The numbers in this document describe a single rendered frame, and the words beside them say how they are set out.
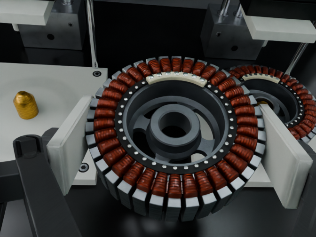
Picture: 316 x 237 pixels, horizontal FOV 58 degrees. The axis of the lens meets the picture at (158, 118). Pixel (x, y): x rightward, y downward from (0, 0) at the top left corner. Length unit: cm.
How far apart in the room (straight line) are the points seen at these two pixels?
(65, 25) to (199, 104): 23
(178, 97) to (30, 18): 14
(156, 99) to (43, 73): 18
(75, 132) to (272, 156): 11
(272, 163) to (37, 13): 21
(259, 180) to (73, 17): 28
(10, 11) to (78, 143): 15
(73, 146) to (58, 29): 25
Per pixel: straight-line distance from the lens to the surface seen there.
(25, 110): 31
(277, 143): 17
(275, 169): 17
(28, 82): 35
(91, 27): 32
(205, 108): 21
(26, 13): 27
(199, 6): 52
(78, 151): 17
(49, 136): 17
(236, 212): 28
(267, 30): 28
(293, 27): 30
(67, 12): 38
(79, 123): 17
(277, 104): 32
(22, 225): 27
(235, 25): 39
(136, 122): 20
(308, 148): 18
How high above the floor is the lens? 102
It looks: 50 degrees down
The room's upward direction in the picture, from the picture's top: 9 degrees clockwise
